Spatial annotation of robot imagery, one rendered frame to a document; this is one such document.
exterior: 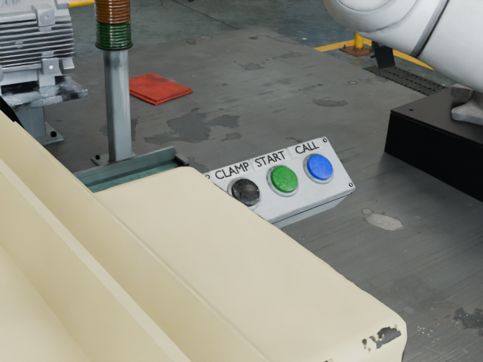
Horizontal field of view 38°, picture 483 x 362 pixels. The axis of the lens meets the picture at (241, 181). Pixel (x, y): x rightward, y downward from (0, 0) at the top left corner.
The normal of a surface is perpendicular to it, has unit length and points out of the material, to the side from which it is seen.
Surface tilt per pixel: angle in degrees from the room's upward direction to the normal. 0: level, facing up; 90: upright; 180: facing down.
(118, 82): 90
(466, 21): 69
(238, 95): 0
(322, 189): 37
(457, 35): 86
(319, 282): 0
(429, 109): 5
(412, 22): 95
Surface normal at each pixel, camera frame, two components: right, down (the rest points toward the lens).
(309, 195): 0.40, -0.45
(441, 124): -0.04, -0.88
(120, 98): 0.60, 0.41
